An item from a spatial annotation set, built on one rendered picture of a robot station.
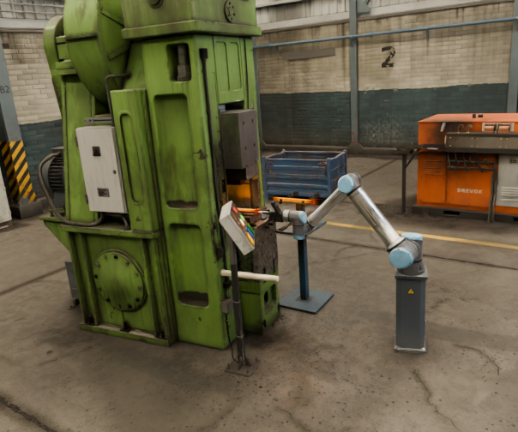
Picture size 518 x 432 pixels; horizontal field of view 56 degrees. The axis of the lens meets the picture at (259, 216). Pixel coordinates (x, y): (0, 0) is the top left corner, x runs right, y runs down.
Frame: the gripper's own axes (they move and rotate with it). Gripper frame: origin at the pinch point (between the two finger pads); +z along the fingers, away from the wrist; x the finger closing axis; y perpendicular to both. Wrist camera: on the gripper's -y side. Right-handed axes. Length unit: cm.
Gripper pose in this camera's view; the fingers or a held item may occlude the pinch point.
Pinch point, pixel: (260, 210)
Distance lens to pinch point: 375.1
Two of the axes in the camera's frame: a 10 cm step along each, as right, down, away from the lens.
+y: 0.4, 9.6, 2.9
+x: 4.2, -2.8, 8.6
